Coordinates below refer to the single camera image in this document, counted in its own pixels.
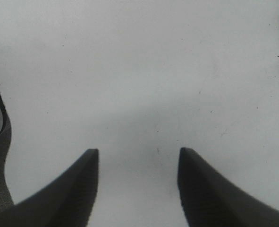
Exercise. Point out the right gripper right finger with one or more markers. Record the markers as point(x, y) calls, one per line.
point(209, 199)

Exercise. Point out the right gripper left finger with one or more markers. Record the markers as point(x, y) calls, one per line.
point(66, 202)

